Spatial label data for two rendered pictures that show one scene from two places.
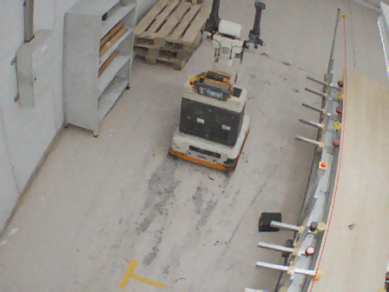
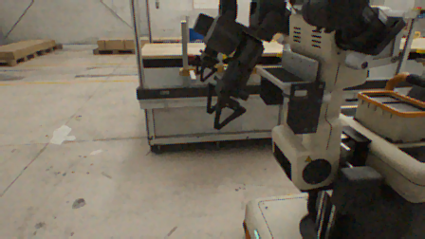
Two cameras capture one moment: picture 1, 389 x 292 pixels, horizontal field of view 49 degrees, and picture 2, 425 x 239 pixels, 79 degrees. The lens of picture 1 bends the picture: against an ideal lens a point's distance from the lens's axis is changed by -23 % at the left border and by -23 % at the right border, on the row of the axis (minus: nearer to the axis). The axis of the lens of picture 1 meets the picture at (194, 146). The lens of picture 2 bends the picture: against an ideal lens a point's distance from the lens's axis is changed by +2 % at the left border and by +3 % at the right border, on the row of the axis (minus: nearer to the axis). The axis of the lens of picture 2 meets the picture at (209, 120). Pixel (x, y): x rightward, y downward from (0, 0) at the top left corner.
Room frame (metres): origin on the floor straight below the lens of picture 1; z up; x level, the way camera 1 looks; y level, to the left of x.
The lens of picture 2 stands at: (4.74, 0.45, 1.24)
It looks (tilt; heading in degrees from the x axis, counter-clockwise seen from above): 24 degrees down; 249
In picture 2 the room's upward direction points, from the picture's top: straight up
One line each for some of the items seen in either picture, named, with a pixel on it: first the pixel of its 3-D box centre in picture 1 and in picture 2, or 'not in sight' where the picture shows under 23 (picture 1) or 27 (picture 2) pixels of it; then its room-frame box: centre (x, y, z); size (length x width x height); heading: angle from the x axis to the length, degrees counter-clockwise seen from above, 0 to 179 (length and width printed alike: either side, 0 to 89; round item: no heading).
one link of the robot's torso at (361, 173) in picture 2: not in sight; (319, 173); (4.09, -0.13, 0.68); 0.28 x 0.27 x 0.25; 77
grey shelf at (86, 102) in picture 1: (99, 51); not in sight; (4.32, 1.12, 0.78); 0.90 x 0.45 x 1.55; 167
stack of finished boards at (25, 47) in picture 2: not in sight; (22, 47); (6.88, -7.88, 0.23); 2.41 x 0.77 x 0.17; 78
